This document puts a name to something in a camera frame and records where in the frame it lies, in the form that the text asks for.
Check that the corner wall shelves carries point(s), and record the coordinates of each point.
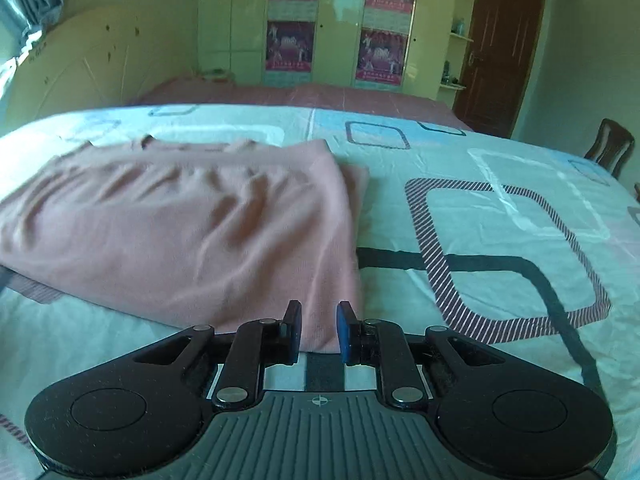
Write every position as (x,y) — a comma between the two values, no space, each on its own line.
(458,46)

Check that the lower left pink poster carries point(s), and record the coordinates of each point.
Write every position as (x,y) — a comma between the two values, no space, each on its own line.
(289,46)

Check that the lower right pink poster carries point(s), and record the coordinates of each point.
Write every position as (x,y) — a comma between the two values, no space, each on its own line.
(381,57)

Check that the blue window curtain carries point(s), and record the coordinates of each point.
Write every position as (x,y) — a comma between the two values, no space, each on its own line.
(23,24)

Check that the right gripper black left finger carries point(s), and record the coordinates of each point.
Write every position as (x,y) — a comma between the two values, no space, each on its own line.
(256,346)

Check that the cream bed headboard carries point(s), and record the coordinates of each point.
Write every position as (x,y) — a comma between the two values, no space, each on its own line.
(105,57)

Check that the dark brown wooden door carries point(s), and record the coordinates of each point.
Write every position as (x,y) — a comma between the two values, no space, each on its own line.
(495,72)

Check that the pink quilted bed cover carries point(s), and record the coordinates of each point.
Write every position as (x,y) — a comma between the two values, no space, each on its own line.
(373,102)

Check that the light blue patterned bedsheet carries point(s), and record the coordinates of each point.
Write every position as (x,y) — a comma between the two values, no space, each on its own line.
(512,270)

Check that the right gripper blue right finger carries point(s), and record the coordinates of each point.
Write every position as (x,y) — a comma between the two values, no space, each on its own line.
(383,346)

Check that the pale green wardrobe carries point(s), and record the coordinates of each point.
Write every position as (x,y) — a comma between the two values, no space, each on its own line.
(232,41)

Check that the dark wooden chair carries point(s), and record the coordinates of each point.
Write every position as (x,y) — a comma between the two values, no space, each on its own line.
(612,148)

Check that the pink sweatshirt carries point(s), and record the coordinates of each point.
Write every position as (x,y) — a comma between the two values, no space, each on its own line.
(194,233)

